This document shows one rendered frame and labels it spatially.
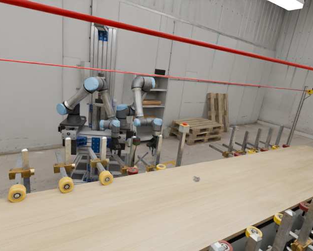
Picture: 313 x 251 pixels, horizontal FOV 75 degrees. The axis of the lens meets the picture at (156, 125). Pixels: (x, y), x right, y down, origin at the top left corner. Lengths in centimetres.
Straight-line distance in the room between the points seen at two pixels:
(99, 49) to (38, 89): 192
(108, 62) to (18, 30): 195
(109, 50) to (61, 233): 177
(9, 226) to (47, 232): 18
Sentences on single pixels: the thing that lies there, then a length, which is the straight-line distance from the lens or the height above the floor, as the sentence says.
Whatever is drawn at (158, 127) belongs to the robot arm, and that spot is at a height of 118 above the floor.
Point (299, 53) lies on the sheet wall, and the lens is 913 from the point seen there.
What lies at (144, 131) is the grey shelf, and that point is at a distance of 508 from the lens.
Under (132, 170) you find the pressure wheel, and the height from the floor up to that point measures 91.
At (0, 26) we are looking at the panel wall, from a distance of 396.
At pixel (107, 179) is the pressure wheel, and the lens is 145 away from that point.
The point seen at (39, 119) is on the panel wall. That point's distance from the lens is 414.
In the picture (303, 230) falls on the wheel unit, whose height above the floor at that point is 95.
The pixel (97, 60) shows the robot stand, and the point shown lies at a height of 169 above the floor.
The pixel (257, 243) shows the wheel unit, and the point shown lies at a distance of 99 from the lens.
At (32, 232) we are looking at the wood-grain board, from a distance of 121.
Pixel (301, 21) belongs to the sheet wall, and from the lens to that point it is 940.
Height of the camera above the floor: 170
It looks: 16 degrees down
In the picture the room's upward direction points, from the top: 7 degrees clockwise
